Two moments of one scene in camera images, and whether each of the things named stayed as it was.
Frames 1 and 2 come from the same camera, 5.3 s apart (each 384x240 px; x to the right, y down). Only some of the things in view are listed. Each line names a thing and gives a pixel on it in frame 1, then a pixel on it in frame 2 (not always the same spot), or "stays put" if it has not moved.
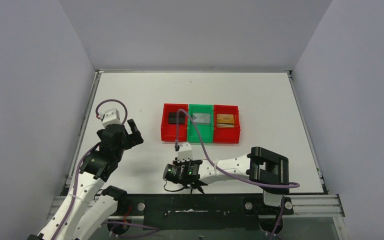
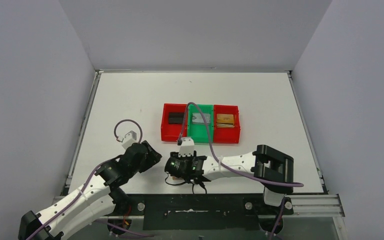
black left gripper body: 127,136 to 149,157
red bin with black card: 168,125 stays put
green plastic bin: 202,115 stays put
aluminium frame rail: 322,206 stays put
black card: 172,118 stays put
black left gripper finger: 135,138 to 150,157
